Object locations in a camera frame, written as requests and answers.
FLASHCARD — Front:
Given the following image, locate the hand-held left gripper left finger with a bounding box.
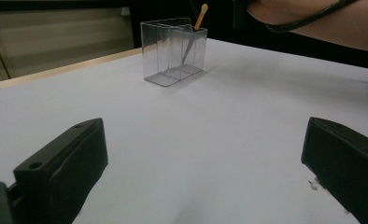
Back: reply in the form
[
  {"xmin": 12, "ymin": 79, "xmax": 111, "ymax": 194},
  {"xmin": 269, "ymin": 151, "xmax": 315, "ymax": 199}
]
[{"xmin": 13, "ymin": 117, "xmax": 109, "ymax": 224}]

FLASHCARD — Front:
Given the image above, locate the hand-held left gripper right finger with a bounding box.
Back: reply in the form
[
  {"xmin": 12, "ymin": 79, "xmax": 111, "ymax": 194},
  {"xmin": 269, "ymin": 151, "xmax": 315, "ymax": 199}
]
[{"xmin": 301, "ymin": 117, "xmax": 368, "ymax": 224}]

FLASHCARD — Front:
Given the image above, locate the clear plastic organizer box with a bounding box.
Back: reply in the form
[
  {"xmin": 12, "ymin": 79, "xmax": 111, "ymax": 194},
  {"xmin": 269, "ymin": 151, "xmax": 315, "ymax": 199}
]
[{"xmin": 139, "ymin": 17, "xmax": 208, "ymax": 88}]

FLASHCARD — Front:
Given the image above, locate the black brush with orange tip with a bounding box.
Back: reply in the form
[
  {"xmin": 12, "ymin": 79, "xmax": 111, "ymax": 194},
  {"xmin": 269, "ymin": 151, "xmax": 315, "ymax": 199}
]
[{"xmin": 181, "ymin": 3, "xmax": 209, "ymax": 64}]

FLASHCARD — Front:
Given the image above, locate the white table sheet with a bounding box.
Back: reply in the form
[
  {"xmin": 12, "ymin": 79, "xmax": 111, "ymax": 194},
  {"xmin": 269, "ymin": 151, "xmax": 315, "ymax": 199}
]
[{"xmin": 0, "ymin": 37, "xmax": 368, "ymax": 224}]

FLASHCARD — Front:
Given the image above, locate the black horizontal bar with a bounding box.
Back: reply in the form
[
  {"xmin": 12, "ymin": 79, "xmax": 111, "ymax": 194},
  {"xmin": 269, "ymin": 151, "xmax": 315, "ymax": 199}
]
[{"xmin": 0, "ymin": 0, "xmax": 131, "ymax": 13}]

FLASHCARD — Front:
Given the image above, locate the black curtain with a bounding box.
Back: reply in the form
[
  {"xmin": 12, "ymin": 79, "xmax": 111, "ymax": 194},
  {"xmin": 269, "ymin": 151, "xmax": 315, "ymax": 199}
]
[{"xmin": 128, "ymin": 0, "xmax": 368, "ymax": 68}]

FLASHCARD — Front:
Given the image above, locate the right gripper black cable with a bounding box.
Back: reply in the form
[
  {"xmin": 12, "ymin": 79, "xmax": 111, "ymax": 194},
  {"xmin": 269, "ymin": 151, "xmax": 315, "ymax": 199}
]
[{"xmin": 264, "ymin": 0, "xmax": 360, "ymax": 34}]

